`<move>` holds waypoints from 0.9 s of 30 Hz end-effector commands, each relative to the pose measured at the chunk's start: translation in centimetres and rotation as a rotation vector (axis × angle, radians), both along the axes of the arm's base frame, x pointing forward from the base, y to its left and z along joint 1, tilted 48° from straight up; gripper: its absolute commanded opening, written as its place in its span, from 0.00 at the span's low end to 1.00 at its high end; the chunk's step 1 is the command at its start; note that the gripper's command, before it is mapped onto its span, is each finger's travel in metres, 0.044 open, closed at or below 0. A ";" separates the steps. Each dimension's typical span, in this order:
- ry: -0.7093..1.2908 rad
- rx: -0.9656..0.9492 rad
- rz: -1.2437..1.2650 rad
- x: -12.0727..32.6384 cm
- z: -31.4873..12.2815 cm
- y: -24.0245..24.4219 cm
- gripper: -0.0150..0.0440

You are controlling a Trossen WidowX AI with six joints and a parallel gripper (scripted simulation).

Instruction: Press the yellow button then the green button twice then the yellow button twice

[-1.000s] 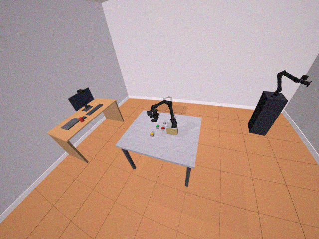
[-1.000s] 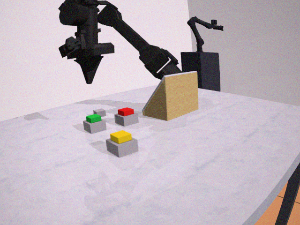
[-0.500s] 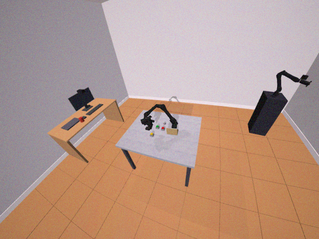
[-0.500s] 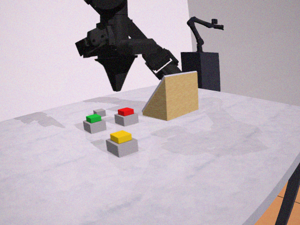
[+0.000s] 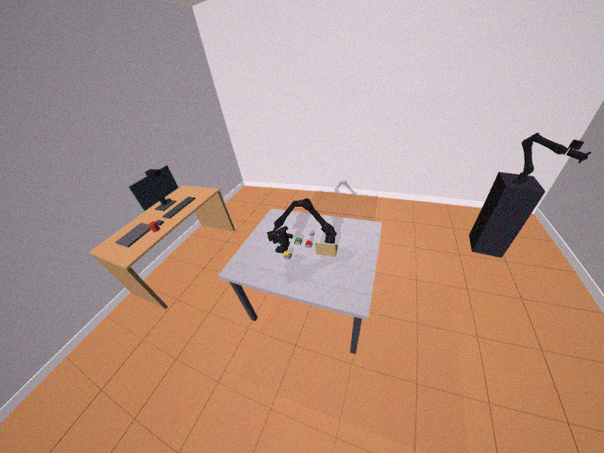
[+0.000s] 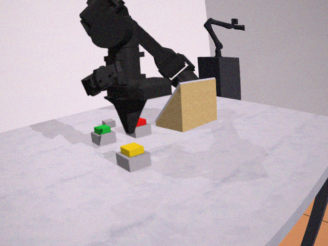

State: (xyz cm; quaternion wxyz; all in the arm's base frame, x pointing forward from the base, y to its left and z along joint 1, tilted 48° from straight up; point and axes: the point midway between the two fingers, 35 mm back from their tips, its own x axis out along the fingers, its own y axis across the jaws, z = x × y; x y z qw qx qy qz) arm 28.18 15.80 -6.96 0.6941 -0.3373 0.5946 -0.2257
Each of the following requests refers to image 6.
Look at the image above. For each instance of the red button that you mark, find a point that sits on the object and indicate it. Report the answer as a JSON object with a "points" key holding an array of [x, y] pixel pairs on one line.
{"points": [[142, 129]]}

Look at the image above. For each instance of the yellow button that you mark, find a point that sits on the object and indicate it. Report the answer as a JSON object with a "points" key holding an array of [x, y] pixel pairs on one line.
{"points": [[133, 157]]}

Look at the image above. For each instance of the green button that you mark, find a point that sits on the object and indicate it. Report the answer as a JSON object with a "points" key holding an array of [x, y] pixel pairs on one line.
{"points": [[103, 135]]}

